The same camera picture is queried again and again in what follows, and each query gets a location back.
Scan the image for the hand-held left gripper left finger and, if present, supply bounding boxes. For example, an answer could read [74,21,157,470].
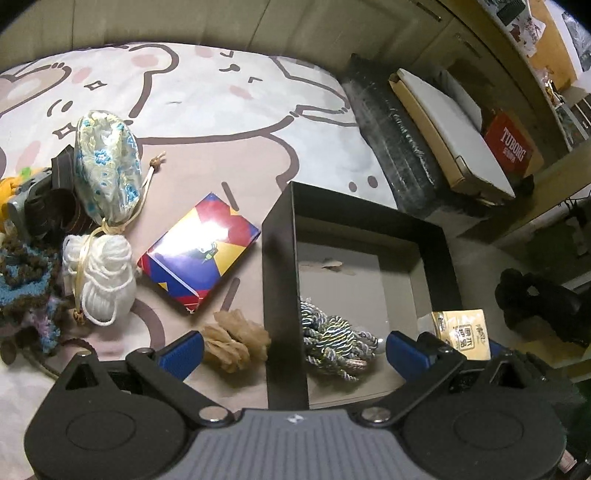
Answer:
[55,330,234,428]

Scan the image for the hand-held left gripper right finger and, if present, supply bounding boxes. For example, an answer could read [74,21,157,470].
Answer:
[359,330,550,428]

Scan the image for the tan fabric flower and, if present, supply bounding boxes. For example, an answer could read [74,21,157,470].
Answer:
[199,310,272,374]

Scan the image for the colourful geometric print box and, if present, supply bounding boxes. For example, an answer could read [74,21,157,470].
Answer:
[137,193,262,315]

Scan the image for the black box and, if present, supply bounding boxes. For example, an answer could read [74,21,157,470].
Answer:
[262,181,463,411]

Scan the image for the blue and brown crochet piece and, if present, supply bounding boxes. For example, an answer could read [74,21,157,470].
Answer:
[0,240,75,356]

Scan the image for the yellow headlamp with strap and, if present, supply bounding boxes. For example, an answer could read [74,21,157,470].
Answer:
[0,145,88,241]

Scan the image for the yellow paper packet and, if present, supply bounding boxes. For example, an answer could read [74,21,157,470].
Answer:
[431,310,491,361]

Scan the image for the white yarn ball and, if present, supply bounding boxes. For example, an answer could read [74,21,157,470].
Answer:
[62,233,139,326]

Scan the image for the black padded object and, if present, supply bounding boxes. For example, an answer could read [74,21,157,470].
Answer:
[495,268,591,347]

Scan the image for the black plastic-wrapped bundle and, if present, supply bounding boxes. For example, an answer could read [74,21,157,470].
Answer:
[342,54,451,215]

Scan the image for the red cardboard box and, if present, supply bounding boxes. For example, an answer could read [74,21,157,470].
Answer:
[480,108,546,178]

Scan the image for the flat cardboard box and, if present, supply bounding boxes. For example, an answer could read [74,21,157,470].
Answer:
[388,68,517,201]

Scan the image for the blue and gold braided rope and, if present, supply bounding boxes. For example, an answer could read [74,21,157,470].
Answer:
[300,298,384,383]

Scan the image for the floral drawstring pouch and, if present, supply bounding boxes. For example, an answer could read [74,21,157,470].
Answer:
[74,110,167,229]

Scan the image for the wall poster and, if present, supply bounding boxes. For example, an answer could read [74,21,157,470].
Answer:
[480,0,591,93]

